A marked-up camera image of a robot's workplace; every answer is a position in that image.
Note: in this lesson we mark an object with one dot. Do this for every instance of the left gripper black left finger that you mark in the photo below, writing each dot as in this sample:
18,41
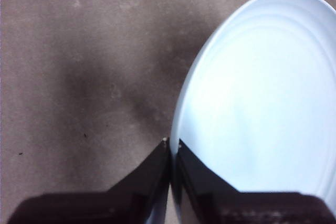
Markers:
105,208

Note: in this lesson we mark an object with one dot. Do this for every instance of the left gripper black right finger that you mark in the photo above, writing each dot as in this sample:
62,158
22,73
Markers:
236,208

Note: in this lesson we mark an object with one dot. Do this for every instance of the light blue round plate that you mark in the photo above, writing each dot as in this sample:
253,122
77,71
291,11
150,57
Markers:
262,90

